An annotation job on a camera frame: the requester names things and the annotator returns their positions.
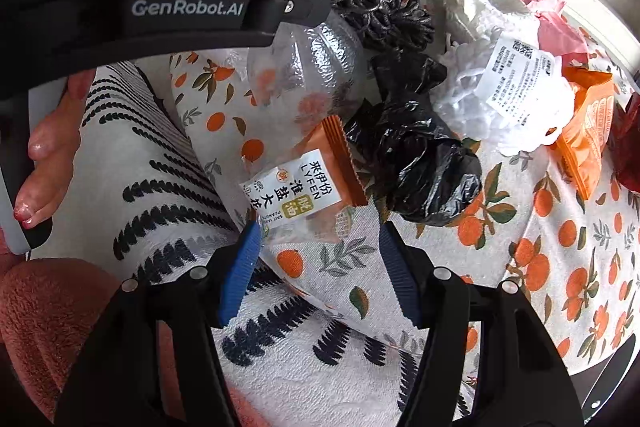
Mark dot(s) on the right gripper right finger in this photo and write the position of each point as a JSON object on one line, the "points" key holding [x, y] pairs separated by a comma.
{"points": [[405, 267]]}

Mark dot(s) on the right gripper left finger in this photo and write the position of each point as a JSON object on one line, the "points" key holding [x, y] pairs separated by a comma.
{"points": [[236, 264]]}

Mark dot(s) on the white foam net with label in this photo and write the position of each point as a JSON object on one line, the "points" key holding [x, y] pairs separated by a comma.
{"points": [[504, 91]]}

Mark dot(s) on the clear bottle orange cap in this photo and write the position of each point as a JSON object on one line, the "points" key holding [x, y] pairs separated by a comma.
{"points": [[314, 67]]}

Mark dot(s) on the orange print tablecloth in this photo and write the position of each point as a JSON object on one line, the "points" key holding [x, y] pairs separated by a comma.
{"points": [[500, 216]]}

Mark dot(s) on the black plastic bag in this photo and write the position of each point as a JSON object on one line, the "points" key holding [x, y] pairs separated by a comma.
{"points": [[424, 172]]}

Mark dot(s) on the white crumpled plastic bag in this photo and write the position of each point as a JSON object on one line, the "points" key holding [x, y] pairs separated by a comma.
{"points": [[466, 21]]}

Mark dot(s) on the left hand painted nails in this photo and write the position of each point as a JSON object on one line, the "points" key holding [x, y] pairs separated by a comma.
{"points": [[53, 146]]}

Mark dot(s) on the orange snack bag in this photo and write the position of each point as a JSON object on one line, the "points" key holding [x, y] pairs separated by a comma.
{"points": [[583, 139]]}

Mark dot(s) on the red snack bag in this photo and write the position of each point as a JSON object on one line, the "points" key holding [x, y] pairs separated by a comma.
{"points": [[624, 143]]}

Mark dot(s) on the white leaf pattern blanket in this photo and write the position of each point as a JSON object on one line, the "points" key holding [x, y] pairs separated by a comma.
{"points": [[146, 212]]}

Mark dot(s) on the pink plastic bag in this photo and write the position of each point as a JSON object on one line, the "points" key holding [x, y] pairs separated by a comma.
{"points": [[556, 36]]}

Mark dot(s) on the small orange snack packet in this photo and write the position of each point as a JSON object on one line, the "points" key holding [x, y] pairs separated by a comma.
{"points": [[303, 197]]}

